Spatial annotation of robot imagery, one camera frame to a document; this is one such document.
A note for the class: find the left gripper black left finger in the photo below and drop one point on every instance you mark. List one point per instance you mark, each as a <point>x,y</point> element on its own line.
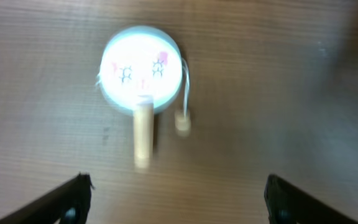
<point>68,203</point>

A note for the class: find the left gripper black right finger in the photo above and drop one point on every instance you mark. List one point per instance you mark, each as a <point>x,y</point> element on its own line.
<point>287,204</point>

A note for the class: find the white wooden rattle drum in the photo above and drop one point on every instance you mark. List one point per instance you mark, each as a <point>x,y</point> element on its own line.
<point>141,73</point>

